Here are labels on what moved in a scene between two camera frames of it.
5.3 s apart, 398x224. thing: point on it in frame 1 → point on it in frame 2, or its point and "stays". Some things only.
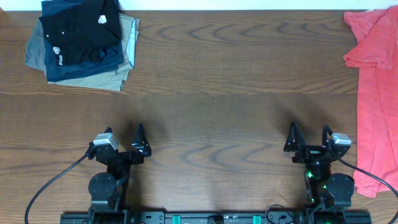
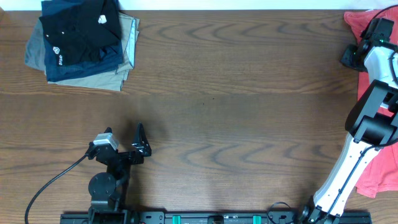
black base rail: x=282 y=217 stays
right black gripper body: x=308 y=152 → x=353 y=60
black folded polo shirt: x=78 y=34 stays
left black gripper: x=138 y=158 stays
